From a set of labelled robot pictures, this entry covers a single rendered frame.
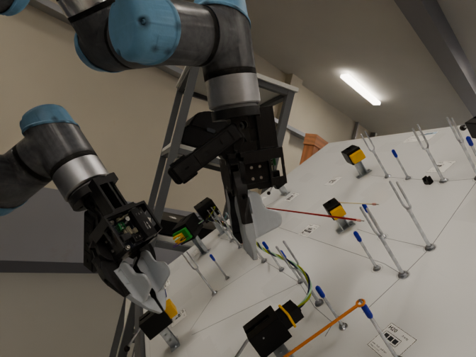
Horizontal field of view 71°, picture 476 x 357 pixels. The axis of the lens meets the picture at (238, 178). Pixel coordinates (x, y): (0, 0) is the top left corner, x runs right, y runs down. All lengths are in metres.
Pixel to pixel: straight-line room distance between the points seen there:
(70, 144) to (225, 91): 0.25
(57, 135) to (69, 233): 3.66
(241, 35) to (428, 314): 0.46
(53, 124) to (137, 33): 0.24
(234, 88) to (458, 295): 0.42
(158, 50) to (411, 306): 0.49
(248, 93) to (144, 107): 3.93
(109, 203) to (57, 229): 3.66
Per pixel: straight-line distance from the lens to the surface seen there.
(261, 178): 0.48
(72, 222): 4.18
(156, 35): 0.40
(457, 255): 0.65
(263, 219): 0.47
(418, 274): 0.64
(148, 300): 0.54
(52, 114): 0.60
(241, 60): 0.47
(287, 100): 1.60
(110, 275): 0.53
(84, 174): 0.54
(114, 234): 0.49
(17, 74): 3.98
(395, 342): 0.56
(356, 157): 1.02
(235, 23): 0.48
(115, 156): 4.23
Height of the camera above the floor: 1.31
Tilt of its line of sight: 3 degrees up
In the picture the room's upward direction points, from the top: 14 degrees clockwise
